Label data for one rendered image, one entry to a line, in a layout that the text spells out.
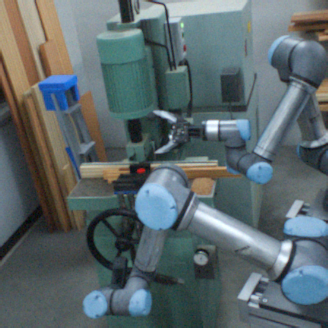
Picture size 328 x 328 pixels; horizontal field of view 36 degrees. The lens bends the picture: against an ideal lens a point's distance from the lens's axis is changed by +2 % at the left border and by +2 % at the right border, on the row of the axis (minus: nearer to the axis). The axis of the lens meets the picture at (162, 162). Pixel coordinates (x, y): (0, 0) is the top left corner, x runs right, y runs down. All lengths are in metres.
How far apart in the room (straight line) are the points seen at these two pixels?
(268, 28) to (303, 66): 2.49
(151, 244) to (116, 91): 0.64
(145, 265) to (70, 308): 1.40
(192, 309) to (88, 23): 2.89
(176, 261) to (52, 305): 1.10
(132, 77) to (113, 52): 0.12
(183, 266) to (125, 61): 0.86
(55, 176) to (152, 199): 2.22
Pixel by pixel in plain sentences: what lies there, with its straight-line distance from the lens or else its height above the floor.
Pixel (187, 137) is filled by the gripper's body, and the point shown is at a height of 1.18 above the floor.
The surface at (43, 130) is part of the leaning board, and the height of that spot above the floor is 0.75.
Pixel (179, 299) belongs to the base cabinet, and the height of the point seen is 0.40.
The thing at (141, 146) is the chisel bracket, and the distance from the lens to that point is 2.01.
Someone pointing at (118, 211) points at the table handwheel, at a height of 0.95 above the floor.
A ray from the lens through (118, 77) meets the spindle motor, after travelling 1.89.
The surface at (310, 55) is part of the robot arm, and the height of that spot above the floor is 1.42.
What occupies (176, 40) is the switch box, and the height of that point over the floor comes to 1.40.
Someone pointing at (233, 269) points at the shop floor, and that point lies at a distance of 3.02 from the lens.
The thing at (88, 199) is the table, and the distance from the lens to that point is 2.06.
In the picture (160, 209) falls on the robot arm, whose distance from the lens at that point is 1.27.
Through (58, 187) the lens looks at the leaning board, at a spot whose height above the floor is 0.35.
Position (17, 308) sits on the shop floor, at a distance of 3.10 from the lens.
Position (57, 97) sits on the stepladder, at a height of 1.08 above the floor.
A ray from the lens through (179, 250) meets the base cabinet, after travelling 2.08.
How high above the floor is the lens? 1.85
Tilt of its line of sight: 25 degrees down
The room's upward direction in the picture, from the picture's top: 8 degrees counter-clockwise
